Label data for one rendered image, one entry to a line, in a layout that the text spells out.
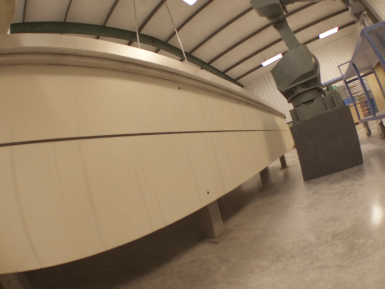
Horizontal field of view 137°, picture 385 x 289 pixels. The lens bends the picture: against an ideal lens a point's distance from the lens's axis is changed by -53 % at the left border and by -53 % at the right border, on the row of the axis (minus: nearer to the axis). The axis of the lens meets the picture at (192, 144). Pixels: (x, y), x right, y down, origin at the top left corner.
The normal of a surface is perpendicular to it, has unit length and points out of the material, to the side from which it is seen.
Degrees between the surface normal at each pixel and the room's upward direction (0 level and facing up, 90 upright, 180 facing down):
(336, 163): 90
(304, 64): 90
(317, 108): 90
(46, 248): 90
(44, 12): 176
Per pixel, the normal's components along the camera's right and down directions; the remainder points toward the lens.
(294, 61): -0.67, 0.07
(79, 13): 0.26, 0.95
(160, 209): 0.69, -0.29
